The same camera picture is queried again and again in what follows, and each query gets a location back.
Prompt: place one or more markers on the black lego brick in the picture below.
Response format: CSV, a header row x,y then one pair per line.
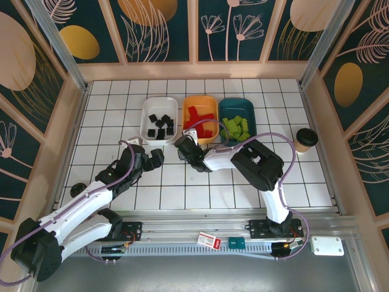
x,y
151,133
170,123
152,118
161,133
159,123
165,118
170,130

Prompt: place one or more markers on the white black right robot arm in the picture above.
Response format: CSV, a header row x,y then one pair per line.
x,y
218,159

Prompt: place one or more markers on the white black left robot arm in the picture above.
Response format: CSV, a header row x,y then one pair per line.
x,y
79,208

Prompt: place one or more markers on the white plastic container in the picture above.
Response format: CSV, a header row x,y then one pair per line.
x,y
158,106

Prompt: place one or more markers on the orange plastic container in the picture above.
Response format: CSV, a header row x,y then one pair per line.
x,y
206,103

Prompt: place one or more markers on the teal plastic container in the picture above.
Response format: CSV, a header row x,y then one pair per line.
x,y
237,106

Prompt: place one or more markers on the red white card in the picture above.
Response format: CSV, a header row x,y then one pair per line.
x,y
208,240

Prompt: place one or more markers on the small teal card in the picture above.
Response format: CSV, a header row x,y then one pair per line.
x,y
236,243

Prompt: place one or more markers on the white mounting plate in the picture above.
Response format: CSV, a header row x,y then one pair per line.
x,y
326,245

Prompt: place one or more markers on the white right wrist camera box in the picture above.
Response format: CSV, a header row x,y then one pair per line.
x,y
191,135

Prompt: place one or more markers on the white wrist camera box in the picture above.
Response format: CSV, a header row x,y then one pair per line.
x,y
134,141
191,135

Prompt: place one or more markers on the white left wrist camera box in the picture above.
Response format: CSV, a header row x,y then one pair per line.
x,y
134,141

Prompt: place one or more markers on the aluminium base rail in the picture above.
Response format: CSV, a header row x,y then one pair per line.
x,y
197,226

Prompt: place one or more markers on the aluminium table edge rail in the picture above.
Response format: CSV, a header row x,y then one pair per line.
x,y
322,152
79,121

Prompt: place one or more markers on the teal wall panel orange circle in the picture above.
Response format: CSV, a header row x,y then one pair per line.
x,y
146,30

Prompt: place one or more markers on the teal wall panel white flower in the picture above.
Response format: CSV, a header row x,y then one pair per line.
x,y
15,158

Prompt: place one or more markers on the teal wall panel pink flowers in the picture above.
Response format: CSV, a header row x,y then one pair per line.
x,y
231,30

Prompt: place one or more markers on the aluminium frame post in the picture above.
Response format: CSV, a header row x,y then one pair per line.
x,y
64,51
326,45

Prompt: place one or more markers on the teal wall panel yellow oval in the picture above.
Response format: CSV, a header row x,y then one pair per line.
x,y
349,85
79,42

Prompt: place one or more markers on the teal wall panel gold lines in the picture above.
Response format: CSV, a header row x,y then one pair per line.
x,y
18,61

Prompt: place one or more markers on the teal wall panel pale circle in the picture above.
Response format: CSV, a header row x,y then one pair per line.
x,y
304,18

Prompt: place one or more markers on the teal wall panel pink leaf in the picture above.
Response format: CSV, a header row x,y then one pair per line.
x,y
373,164
370,36

